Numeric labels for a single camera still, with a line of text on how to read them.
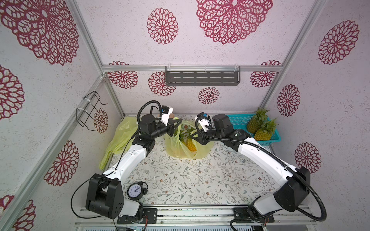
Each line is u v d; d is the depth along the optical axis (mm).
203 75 947
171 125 667
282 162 446
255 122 1006
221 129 576
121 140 1001
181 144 814
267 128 893
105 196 412
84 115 746
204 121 667
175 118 718
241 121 1206
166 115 659
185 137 912
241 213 738
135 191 796
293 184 398
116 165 475
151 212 749
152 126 626
